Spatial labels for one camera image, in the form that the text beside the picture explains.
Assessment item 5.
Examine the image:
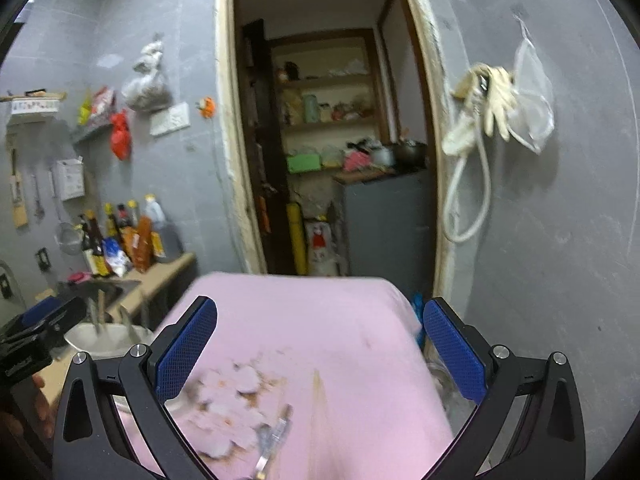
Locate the person's left hand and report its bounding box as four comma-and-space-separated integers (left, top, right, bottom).
1, 374, 55, 440

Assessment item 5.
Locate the blue white packet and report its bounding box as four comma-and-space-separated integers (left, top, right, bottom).
103, 237, 132, 278

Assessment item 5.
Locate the wooden counter shelf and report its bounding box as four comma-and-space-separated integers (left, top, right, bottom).
39, 252, 196, 404

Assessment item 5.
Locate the dark soy sauce bottle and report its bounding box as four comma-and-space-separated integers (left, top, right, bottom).
84, 209, 112, 278

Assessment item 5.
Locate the orange snack bag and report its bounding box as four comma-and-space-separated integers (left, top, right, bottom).
132, 216, 153, 273

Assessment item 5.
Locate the large oil jug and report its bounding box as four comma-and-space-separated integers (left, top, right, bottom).
144, 194, 182, 263

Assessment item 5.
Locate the red plastic bag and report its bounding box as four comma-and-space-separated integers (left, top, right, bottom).
110, 110, 132, 160

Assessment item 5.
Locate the pink floral tablecloth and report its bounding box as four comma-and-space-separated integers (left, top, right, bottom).
168, 273, 452, 479

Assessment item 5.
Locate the hanging bag of goods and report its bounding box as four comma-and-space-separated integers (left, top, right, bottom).
120, 34, 172, 113

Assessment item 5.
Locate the yellow cylinder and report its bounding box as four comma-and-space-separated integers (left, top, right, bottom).
286, 202, 307, 275

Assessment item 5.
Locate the grey cabinet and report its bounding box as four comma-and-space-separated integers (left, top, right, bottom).
332, 170, 435, 297

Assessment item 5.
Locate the green box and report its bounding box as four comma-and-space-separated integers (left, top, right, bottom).
286, 153, 322, 174

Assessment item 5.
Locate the black cooking pot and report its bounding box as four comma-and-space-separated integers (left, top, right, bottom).
393, 139, 427, 172

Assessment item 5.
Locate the clear plastic bag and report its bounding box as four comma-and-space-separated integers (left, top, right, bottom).
508, 16, 555, 155

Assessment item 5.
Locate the white rubber glove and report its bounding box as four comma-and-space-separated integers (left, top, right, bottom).
442, 63, 516, 157

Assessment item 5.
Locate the scalloped handle steel utensil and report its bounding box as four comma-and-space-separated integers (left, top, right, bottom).
252, 404, 293, 479

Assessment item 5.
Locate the white wall socket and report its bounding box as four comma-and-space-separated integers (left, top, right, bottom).
150, 102, 191, 136

